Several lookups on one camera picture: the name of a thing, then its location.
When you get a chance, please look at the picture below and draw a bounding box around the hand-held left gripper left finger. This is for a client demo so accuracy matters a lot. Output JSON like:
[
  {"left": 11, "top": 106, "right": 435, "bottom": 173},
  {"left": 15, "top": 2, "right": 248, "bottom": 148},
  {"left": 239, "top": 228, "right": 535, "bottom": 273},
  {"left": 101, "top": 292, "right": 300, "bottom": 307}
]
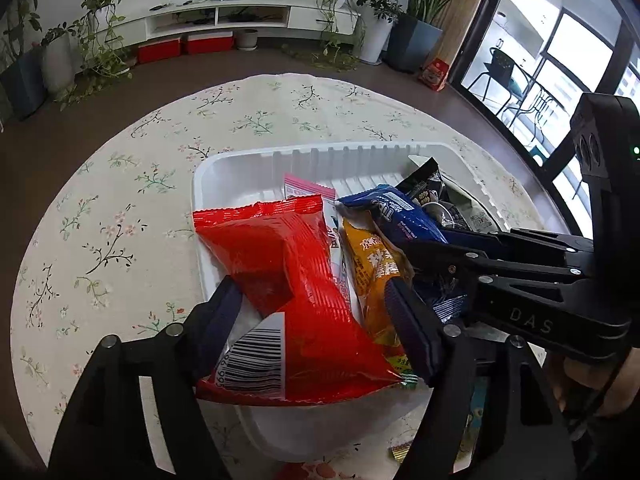
[{"left": 47, "top": 275, "right": 271, "bottom": 480}]

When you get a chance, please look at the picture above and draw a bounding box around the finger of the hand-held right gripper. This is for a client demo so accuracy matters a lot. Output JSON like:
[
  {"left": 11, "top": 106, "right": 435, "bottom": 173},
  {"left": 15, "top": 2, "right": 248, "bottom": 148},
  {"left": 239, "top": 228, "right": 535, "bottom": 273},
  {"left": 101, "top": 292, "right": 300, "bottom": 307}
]
[
  {"left": 395, "top": 241, "right": 586, "bottom": 287},
  {"left": 442, "top": 227, "right": 596, "bottom": 261}
]

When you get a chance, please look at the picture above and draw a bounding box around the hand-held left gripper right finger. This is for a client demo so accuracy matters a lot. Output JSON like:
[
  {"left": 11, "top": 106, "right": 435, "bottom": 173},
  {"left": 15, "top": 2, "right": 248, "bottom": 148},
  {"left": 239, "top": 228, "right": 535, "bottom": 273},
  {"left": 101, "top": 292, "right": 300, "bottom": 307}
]
[{"left": 387, "top": 280, "right": 576, "bottom": 480}]

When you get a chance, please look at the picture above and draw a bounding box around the cream snack packet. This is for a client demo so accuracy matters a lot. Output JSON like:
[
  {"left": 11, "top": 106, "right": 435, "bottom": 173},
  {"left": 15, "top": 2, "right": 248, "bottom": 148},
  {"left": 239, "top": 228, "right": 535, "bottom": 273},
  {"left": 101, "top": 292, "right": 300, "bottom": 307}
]
[{"left": 407, "top": 154, "right": 503, "bottom": 235}]

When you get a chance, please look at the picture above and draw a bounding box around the orange snack packet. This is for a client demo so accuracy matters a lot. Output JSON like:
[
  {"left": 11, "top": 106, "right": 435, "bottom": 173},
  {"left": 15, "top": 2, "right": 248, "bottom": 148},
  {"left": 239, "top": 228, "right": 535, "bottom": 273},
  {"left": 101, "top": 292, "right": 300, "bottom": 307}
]
[{"left": 339, "top": 210, "right": 416, "bottom": 361}]

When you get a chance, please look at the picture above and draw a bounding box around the red barcode snack packet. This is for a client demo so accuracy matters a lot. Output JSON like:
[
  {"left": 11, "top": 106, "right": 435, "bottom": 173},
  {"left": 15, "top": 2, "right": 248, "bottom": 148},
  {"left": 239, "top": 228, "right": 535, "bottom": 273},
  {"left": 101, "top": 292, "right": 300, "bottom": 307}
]
[{"left": 192, "top": 194, "right": 416, "bottom": 407}]

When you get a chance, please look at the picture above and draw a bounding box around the dark blue snack packet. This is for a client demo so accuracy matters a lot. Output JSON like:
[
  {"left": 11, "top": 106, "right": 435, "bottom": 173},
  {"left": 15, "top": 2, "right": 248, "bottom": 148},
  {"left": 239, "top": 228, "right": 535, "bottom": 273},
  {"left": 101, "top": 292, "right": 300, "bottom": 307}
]
[{"left": 336, "top": 184, "right": 471, "bottom": 326}]

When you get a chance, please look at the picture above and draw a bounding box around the white plastic tray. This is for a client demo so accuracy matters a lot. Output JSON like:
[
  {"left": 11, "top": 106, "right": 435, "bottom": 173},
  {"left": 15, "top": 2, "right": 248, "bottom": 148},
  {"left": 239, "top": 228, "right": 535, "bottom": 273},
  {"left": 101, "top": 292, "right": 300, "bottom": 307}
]
[{"left": 192, "top": 141, "right": 513, "bottom": 463}]

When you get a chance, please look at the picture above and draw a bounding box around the pink cartoon snack packet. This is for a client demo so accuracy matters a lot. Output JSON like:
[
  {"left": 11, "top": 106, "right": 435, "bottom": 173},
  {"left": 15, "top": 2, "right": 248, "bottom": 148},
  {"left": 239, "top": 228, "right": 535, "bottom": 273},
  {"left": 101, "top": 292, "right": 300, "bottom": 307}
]
[{"left": 282, "top": 172, "right": 361, "bottom": 321}]

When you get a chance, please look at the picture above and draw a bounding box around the person's right hand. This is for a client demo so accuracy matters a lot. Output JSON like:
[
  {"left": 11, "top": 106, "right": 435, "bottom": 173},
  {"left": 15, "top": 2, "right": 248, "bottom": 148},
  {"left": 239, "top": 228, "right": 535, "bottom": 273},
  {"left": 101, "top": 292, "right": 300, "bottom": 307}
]
[{"left": 545, "top": 347, "right": 640, "bottom": 418}]

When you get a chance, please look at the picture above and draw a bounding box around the floral tablecloth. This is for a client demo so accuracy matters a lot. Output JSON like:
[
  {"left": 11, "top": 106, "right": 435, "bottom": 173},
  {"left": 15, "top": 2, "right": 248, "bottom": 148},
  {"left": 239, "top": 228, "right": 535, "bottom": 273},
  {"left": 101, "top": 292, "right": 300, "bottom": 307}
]
[{"left": 10, "top": 74, "right": 586, "bottom": 480}]

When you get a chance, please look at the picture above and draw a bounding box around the black metal chair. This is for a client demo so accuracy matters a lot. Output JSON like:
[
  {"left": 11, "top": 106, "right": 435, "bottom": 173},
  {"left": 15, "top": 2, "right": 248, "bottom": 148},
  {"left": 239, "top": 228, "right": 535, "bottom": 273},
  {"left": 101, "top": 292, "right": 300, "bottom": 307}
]
[{"left": 467, "top": 47, "right": 526, "bottom": 111}]

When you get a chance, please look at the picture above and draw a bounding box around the red gift bag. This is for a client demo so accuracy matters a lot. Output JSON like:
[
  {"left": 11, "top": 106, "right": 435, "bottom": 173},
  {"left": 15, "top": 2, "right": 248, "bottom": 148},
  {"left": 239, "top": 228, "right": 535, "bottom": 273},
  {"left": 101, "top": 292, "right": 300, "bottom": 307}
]
[{"left": 419, "top": 57, "right": 451, "bottom": 92}]

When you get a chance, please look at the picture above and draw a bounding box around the glass sliding door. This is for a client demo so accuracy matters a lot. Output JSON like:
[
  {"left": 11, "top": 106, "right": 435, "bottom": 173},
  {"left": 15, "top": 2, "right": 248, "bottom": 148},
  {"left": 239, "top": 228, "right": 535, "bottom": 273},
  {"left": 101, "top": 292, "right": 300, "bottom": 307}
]
[{"left": 447, "top": 0, "right": 640, "bottom": 241}]

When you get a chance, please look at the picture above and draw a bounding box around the large-leaf plant in blue pot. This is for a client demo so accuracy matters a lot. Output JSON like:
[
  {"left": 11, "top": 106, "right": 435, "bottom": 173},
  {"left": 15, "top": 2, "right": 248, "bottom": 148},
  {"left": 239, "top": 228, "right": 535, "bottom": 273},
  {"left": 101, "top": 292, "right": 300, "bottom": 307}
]
[{"left": 385, "top": 0, "right": 501, "bottom": 73}]

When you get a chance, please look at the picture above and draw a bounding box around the red storage box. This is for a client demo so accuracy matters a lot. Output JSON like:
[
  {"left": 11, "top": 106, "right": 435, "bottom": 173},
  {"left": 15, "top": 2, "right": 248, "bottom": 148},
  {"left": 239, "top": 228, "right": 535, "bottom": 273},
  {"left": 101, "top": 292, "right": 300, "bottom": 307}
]
[
  {"left": 185, "top": 31, "right": 234, "bottom": 56},
  {"left": 137, "top": 37, "right": 182, "bottom": 64}
]

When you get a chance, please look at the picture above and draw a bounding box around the trailing green plant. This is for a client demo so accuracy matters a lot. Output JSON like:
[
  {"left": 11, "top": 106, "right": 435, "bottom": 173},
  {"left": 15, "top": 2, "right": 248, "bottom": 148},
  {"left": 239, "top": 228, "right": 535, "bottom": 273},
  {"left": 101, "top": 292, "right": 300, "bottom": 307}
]
[{"left": 57, "top": 0, "right": 133, "bottom": 111}]

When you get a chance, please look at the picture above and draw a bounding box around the plant in ribbed white pot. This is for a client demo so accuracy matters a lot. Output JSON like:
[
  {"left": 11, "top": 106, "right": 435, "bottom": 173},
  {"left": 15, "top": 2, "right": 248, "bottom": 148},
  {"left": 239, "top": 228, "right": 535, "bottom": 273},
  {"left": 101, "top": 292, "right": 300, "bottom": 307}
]
[{"left": 40, "top": 22, "right": 76, "bottom": 96}]

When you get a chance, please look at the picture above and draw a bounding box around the tall plant in blue pot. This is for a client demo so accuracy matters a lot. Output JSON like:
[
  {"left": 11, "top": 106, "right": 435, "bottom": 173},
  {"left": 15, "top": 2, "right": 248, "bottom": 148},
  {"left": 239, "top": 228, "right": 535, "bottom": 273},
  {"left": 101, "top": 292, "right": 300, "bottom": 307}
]
[{"left": 0, "top": 0, "right": 48, "bottom": 121}]

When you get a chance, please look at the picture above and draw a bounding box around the white TV cabinet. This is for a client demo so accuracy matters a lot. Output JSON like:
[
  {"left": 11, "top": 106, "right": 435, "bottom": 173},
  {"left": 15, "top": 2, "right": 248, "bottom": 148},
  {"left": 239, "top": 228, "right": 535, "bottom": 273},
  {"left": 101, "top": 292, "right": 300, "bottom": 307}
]
[{"left": 95, "top": 0, "right": 361, "bottom": 43}]

